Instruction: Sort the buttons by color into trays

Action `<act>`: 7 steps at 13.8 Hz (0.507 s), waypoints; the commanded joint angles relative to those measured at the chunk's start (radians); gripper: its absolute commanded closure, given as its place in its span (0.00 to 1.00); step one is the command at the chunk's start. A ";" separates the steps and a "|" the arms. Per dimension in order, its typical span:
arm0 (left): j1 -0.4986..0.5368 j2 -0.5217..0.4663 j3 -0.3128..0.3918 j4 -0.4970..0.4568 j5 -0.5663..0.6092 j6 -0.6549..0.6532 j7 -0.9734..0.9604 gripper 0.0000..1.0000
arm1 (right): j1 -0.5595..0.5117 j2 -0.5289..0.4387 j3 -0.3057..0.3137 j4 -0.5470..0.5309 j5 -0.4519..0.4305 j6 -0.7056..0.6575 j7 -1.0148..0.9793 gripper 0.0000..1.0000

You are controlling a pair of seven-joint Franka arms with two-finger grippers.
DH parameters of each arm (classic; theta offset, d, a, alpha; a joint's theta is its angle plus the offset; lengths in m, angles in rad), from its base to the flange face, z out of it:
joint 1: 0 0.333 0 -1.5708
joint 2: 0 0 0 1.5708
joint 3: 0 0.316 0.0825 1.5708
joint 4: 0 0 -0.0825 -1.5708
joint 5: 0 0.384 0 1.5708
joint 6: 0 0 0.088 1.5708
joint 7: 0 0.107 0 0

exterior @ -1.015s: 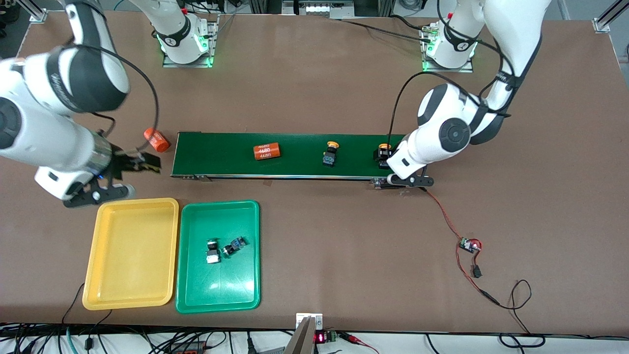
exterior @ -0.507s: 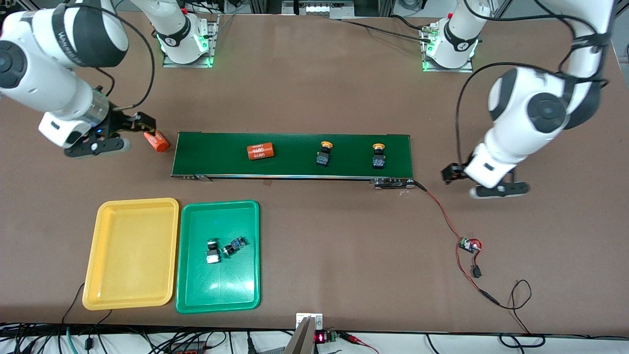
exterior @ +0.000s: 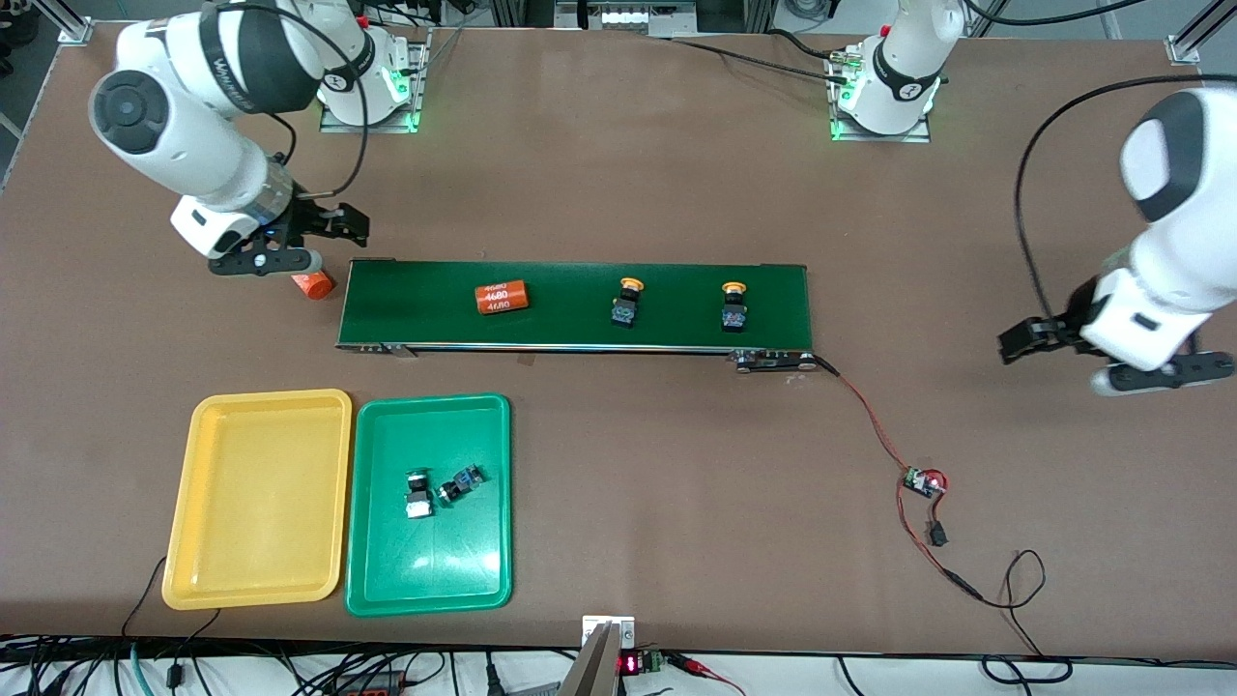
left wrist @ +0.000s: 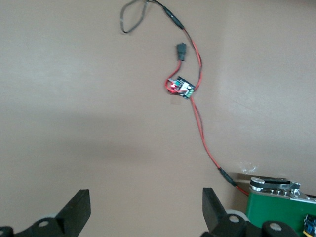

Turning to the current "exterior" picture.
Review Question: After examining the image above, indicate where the green push button switch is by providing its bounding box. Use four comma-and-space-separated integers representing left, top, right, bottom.
437, 465, 485, 507
403, 466, 437, 521

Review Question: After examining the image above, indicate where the yellow push button switch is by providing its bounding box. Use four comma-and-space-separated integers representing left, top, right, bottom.
719, 280, 751, 334
611, 276, 647, 331

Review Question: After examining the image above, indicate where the green conveyor belt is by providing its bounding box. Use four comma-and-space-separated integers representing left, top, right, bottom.
335, 258, 818, 374

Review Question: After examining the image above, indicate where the yellow plastic tray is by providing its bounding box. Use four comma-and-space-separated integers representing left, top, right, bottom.
161, 389, 354, 612

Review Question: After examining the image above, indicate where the green plastic tray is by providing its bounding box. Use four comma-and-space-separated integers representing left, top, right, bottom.
344, 393, 513, 618

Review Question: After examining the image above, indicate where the grey metal equipment box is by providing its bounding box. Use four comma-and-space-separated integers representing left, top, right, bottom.
556, 0, 697, 30

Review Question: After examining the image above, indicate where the red clip lead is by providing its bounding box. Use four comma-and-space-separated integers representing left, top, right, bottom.
667, 654, 747, 696

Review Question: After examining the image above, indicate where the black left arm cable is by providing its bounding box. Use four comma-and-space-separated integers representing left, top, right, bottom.
1014, 72, 1237, 327

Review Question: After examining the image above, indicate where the red and black wire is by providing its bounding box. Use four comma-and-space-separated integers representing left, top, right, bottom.
812, 354, 987, 605

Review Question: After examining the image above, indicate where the thin black looped cable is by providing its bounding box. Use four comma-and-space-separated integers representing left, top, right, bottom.
978, 549, 1076, 683

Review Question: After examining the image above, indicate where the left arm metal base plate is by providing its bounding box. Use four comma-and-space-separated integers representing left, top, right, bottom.
829, 48, 932, 144

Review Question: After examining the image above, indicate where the aluminium frame profile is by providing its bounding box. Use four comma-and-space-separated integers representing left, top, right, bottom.
1165, 0, 1237, 67
39, 0, 94, 45

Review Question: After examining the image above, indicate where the thin black cable by tray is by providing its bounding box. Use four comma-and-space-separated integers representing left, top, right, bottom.
120, 556, 223, 668

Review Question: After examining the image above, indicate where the black cable on table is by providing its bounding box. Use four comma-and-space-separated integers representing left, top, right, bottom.
667, 27, 853, 82

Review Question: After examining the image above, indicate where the grey metal camera bracket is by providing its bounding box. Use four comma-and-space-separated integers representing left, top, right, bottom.
559, 616, 636, 696

